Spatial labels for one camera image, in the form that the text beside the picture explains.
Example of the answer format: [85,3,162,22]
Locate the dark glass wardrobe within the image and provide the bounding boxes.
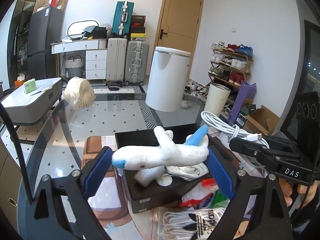
[7,0,49,88]

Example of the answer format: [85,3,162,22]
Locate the person's right hand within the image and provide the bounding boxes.
[279,178,318,207]

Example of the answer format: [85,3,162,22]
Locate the white dressing desk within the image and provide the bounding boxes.
[51,38,107,80]

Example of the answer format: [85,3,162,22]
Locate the woven basket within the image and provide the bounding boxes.
[65,55,84,79]

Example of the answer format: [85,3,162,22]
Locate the green white medicine packet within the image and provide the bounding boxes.
[210,189,229,208]

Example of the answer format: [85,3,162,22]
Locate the beige wig head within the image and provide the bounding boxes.
[64,77,95,109]

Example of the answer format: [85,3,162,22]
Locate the shoe rack with shoes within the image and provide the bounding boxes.
[208,41,253,105]

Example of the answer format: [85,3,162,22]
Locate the red white snack packet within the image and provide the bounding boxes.
[180,178,219,207]

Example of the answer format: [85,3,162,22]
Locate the white charging cable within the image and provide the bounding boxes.
[200,110,270,149]

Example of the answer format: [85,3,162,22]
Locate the black refrigerator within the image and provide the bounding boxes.
[27,7,64,80]

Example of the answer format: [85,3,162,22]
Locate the stacked shoe boxes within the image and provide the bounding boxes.
[130,15,147,41]

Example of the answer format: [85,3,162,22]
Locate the open cardboard box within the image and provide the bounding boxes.
[243,105,280,135]

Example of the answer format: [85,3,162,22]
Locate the white foam piece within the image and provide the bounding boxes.
[134,166,165,187]

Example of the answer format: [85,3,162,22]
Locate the teal suitcase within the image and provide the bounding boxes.
[112,1,134,37]

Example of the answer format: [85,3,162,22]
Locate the wooden door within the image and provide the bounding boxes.
[154,0,204,78]

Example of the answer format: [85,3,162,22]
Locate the purple paper bag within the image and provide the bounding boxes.
[228,81,257,123]

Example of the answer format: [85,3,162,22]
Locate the bagged white adidas socks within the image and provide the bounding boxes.
[152,207,226,239]

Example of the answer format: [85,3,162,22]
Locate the white plush airplane toy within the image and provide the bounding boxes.
[112,125,209,170]

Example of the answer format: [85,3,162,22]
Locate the oval desk mirror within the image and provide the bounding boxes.
[66,19,100,39]

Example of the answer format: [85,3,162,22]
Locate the black cardboard box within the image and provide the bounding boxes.
[114,123,241,214]

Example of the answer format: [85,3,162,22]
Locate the white cylindrical appliance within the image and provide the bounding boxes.
[145,46,191,112]

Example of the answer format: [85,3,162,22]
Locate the cream cylindrical bin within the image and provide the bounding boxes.
[204,83,231,116]

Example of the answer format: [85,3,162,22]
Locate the silver suitcase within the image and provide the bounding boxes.
[124,40,150,85]

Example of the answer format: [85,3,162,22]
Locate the green tissue box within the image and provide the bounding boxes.
[24,79,37,94]

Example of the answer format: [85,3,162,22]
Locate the beige suitcase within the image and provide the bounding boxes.
[106,38,127,82]

